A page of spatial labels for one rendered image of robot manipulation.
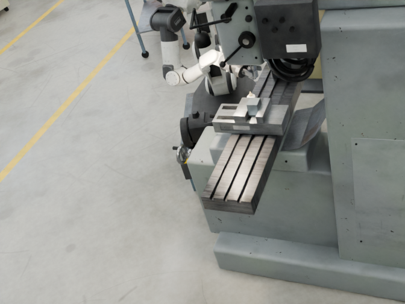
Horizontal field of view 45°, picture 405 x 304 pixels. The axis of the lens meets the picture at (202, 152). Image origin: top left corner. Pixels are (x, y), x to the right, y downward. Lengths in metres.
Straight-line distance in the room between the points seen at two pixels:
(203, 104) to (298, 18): 1.78
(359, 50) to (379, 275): 1.27
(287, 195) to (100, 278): 1.39
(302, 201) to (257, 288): 0.64
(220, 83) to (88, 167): 1.51
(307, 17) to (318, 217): 1.26
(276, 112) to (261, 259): 0.89
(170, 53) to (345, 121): 0.97
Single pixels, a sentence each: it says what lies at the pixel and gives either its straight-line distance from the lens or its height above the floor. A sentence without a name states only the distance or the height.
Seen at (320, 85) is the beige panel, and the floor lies 0.03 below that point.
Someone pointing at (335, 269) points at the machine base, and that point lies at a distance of 2.75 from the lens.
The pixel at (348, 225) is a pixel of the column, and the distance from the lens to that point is 2.56.
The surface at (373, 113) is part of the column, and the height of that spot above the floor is 1.18.
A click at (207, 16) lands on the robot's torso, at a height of 1.24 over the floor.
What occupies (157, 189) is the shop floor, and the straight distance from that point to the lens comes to 3.72.
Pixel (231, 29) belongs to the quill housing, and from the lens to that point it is 2.13.
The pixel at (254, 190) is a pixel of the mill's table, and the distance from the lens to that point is 2.10.
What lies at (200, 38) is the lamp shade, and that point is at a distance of 2.21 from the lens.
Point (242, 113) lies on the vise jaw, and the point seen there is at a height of 1.07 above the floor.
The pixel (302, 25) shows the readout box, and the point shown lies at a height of 1.65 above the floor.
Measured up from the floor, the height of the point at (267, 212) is 0.42.
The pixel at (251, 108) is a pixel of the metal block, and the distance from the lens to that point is 2.35.
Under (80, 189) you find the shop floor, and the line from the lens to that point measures 4.03.
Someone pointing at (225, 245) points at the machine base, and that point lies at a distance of 2.93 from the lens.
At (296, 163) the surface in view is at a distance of 2.39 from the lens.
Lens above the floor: 2.43
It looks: 38 degrees down
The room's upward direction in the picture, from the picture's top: 17 degrees counter-clockwise
